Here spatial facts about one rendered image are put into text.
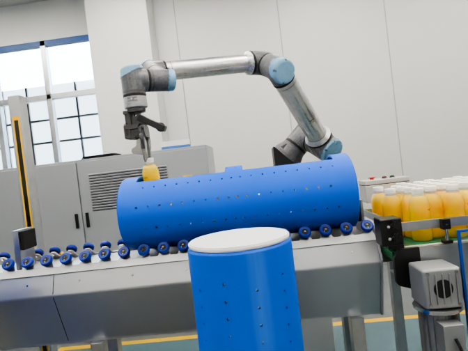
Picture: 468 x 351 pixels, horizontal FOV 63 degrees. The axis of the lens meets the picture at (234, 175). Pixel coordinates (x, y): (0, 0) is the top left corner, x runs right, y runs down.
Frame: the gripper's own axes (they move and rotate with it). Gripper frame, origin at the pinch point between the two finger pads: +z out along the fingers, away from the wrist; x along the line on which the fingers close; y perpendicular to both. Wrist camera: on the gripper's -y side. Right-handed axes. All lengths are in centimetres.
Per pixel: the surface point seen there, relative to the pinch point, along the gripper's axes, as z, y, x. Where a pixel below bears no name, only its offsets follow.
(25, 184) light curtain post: 4, 70, -30
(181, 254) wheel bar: 37.1, -10.5, 11.2
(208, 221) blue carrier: 25.9, -22.4, 13.6
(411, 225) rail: 34, -90, 21
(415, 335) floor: 133, -132, -103
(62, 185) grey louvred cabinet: 6, 116, -157
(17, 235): 23, 54, 5
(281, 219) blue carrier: 28, -49, 12
